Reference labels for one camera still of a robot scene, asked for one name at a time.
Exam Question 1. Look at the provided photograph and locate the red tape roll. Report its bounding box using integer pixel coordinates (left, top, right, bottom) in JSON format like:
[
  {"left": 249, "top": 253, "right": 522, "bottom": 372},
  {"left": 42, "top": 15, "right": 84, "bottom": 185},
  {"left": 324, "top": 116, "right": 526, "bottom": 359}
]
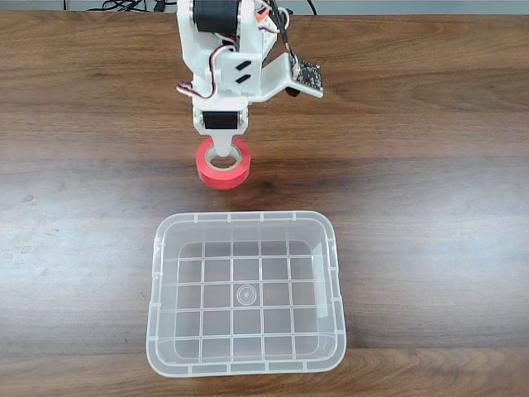
[{"left": 195, "top": 136, "right": 252, "bottom": 191}]

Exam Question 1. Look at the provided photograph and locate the clear plastic box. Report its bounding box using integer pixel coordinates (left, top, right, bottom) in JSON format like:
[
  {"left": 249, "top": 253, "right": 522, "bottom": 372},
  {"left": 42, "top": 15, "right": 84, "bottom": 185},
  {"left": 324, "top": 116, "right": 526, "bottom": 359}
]
[{"left": 145, "top": 210, "right": 348, "bottom": 379}]

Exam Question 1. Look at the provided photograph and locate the red white black servo wire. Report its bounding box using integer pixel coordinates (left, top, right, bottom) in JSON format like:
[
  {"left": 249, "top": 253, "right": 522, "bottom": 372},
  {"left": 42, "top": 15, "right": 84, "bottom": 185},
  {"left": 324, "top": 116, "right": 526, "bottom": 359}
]
[{"left": 176, "top": 41, "right": 233, "bottom": 103}]

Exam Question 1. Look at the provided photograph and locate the black camera cable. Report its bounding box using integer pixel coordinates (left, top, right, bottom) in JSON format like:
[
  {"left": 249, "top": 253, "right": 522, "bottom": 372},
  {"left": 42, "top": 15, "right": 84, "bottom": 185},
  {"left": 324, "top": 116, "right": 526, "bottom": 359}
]
[{"left": 268, "top": 0, "right": 317, "bottom": 67}]

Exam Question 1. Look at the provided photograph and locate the camera module on white bracket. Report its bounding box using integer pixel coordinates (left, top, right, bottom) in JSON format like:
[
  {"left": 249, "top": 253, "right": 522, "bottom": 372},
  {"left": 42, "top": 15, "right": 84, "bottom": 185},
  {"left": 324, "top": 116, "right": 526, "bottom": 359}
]
[{"left": 250, "top": 52, "right": 326, "bottom": 103}]

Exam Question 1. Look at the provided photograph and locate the black tangled cable bundle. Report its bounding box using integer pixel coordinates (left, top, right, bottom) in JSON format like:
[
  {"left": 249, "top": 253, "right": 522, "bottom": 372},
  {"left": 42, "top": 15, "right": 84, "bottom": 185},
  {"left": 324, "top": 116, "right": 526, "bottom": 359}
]
[{"left": 86, "top": 0, "right": 149, "bottom": 12}]

